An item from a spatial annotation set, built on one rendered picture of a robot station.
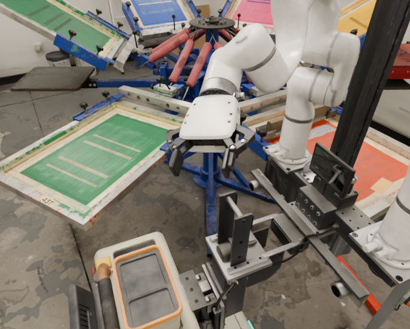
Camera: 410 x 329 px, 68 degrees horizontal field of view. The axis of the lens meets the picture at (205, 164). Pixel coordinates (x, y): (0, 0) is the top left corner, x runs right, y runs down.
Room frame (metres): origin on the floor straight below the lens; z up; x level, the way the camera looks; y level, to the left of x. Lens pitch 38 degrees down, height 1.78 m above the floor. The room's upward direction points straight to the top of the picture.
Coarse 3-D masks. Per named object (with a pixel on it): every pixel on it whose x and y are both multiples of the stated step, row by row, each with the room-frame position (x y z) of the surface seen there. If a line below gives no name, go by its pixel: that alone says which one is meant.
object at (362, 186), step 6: (276, 138) 1.26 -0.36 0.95; (366, 174) 0.99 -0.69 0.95; (360, 180) 0.95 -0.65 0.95; (366, 180) 0.95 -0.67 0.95; (372, 180) 0.95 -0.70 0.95; (354, 186) 0.91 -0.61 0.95; (360, 186) 0.91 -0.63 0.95; (366, 186) 0.91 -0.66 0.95; (360, 192) 0.88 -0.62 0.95; (366, 192) 0.88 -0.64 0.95; (372, 192) 0.88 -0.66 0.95; (360, 198) 0.84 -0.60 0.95
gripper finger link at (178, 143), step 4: (180, 140) 0.45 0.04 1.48; (184, 140) 0.45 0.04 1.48; (176, 144) 0.44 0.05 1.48; (180, 144) 0.44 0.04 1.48; (184, 144) 0.46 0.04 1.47; (188, 144) 0.45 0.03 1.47; (192, 144) 0.46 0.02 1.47; (172, 148) 0.44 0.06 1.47; (176, 148) 0.44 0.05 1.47; (184, 148) 0.46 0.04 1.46; (188, 148) 0.45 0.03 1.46; (184, 152) 0.45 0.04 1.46
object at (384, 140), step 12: (276, 108) 1.52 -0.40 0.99; (252, 120) 1.39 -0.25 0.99; (264, 120) 1.44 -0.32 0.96; (336, 120) 1.45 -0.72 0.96; (372, 132) 1.27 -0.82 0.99; (384, 144) 1.20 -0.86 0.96; (396, 144) 1.16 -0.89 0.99; (408, 156) 1.10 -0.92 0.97; (396, 192) 0.84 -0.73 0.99; (372, 204) 0.77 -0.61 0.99; (384, 204) 0.77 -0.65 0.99; (372, 216) 0.72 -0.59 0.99
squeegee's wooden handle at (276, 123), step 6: (318, 108) 1.39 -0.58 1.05; (324, 108) 1.42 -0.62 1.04; (318, 114) 1.40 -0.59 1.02; (324, 114) 1.43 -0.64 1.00; (270, 120) 1.26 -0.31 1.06; (276, 120) 1.26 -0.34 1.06; (282, 120) 1.27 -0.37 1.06; (270, 126) 1.24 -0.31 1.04; (276, 126) 1.25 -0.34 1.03; (276, 132) 1.26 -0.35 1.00
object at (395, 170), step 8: (312, 128) 1.36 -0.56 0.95; (320, 136) 1.28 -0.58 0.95; (368, 144) 1.21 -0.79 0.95; (376, 152) 1.15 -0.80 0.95; (384, 160) 1.09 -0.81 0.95; (392, 160) 1.09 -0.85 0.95; (384, 168) 1.03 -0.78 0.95; (392, 168) 1.03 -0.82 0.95; (400, 168) 1.03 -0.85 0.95; (376, 176) 0.97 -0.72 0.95; (384, 176) 0.97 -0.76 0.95; (392, 176) 0.97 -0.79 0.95; (400, 176) 0.97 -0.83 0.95
